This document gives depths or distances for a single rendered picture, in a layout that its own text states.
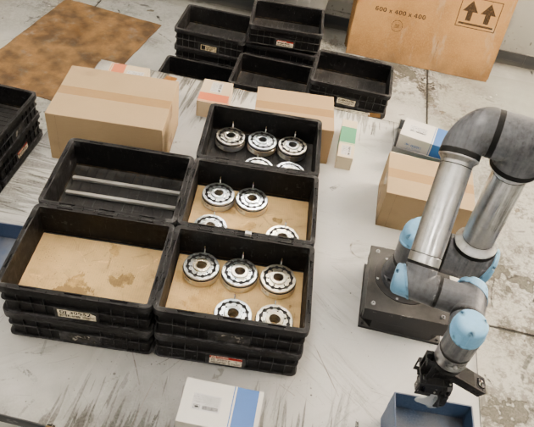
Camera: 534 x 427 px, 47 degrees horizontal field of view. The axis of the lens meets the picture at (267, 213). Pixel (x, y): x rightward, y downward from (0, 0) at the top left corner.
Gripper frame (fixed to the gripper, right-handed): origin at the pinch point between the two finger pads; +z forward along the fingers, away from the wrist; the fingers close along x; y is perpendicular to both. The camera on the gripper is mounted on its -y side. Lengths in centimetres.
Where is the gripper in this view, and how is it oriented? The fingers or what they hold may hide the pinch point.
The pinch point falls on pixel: (431, 402)
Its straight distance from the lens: 167.7
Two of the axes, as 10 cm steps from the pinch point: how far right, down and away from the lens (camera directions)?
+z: -1.2, 6.9, 7.1
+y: -9.8, -1.8, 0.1
